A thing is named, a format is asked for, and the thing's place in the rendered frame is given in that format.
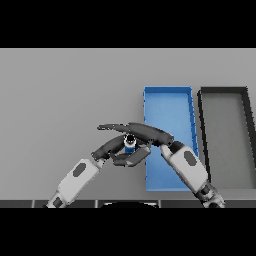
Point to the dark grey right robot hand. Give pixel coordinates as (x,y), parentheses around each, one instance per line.
(146,132)

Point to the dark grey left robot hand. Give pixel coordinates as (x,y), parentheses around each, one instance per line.
(115,150)

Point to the blue pipe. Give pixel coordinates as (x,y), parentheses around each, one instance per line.
(129,144)

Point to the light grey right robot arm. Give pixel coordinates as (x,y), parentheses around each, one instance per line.
(190,170)

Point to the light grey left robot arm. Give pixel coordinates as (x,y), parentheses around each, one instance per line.
(76,180)

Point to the blue bin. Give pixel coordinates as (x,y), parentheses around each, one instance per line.
(168,116)

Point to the dark grey bin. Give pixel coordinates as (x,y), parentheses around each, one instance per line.
(226,140)

